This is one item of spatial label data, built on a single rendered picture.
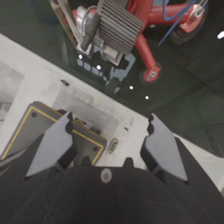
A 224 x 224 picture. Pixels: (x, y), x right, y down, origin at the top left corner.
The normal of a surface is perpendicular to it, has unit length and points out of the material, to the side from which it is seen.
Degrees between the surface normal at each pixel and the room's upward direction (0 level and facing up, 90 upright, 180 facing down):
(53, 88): 0
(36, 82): 10
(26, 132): 0
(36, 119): 0
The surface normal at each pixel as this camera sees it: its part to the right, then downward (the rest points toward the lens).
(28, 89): -0.16, -0.04
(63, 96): 0.05, 0.08
